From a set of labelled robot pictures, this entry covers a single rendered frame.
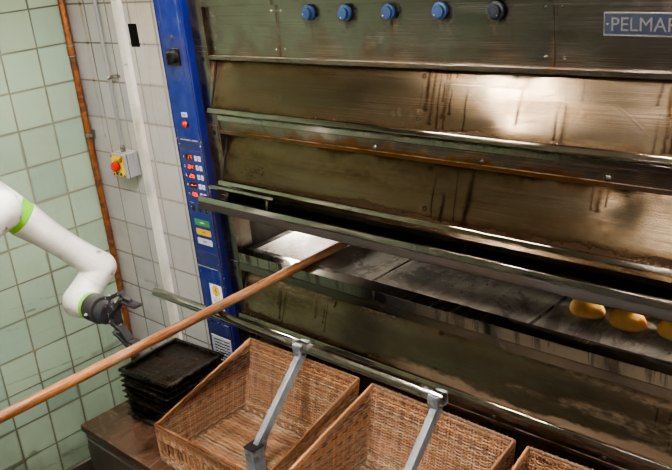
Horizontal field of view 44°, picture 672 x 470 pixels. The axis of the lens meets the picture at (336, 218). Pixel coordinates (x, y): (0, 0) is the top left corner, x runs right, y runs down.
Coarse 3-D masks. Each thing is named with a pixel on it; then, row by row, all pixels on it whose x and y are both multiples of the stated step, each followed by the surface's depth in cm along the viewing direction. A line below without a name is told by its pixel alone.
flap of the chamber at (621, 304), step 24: (240, 216) 272; (264, 216) 264; (312, 216) 268; (336, 240) 243; (360, 240) 236; (408, 240) 237; (432, 240) 239; (432, 264) 220; (456, 264) 214; (528, 264) 214; (552, 264) 215; (552, 288) 196; (624, 288) 194; (648, 288) 195; (648, 312) 180
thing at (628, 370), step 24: (264, 264) 296; (288, 264) 289; (312, 264) 286; (336, 288) 273; (360, 288) 265; (384, 288) 261; (432, 312) 246; (456, 312) 241; (480, 312) 239; (504, 336) 229; (528, 336) 224; (552, 336) 221; (576, 360) 215; (600, 360) 210; (624, 360) 206; (648, 360) 205
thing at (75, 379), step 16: (320, 256) 288; (288, 272) 277; (256, 288) 267; (224, 304) 258; (192, 320) 249; (160, 336) 241; (128, 352) 234; (96, 368) 227; (64, 384) 220; (32, 400) 214; (0, 416) 208
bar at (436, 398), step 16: (192, 304) 267; (224, 320) 256; (240, 320) 251; (272, 336) 241; (288, 336) 238; (304, 352) 233; (320, 352) 228; (352, 368) 220; (368, 368) 216; (288, 384) 232; (400, 384) 209; (416, 384) 206; (432, 400) 201; (272, 416) 229; (432, 416) 201; (432, 432) 202; (256, 448) 226; (416, 448) 199; (256, 464) 226; (416, 464) 199
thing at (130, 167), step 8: (112, 152) 333; (120, 152) 331; (128, 152) 330; (136, 152) 331; (112, 160) 333; (128, 160) 329; (136, 160) 332; (120, 168) 330; (128, 168) 329; (136, 168) 332; (120, 176) 332; (128, 176) 330
